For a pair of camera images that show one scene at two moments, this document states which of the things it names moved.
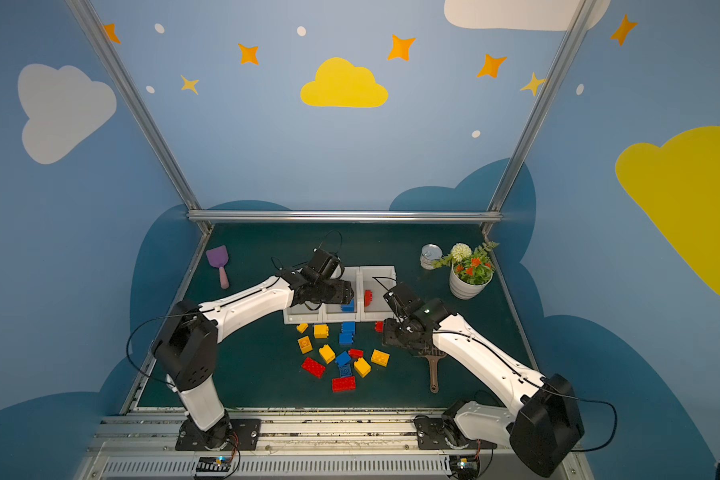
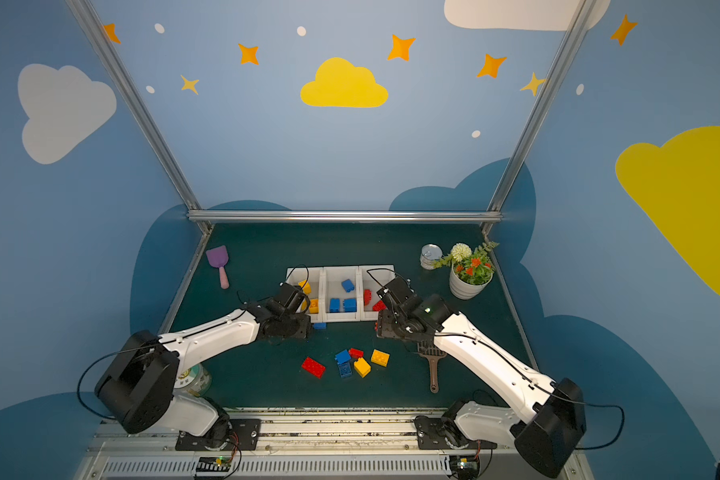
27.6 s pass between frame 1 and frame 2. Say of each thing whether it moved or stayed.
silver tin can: stayed
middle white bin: stayed
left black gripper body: moved
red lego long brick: stayed
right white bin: stayed
